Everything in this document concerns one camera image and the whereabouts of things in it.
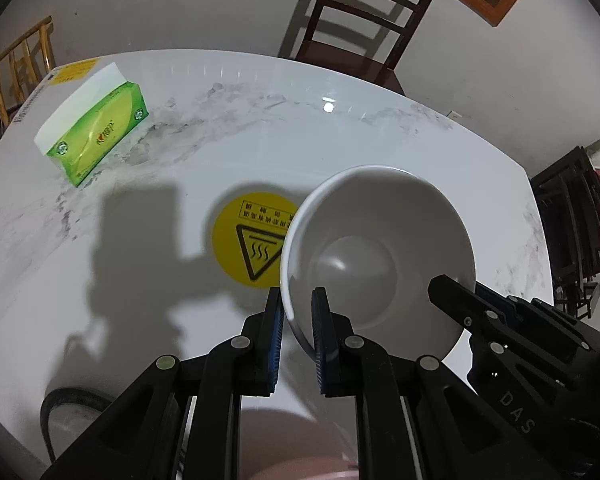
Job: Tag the dark wooden chair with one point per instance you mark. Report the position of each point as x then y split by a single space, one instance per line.
360 60

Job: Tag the white ceramic bowl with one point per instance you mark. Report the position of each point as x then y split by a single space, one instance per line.
380 220

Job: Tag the rectangular yellow label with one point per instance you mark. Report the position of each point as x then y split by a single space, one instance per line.
75 71

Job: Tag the green tissue pack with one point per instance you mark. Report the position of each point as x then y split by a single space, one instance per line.
100 130

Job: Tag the pink bowl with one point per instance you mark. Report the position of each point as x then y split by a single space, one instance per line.
290 440

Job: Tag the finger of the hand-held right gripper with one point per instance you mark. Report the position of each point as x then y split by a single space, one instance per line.
460 305
540 317

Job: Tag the stack of dark wooden chairs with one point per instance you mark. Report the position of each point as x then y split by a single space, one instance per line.
570 220

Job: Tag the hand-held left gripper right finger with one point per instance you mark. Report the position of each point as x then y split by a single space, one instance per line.
320 340

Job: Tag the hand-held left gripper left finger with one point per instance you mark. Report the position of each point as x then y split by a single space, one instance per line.
276 340

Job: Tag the round yellow warning sticker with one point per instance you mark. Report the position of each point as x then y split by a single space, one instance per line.
240 240

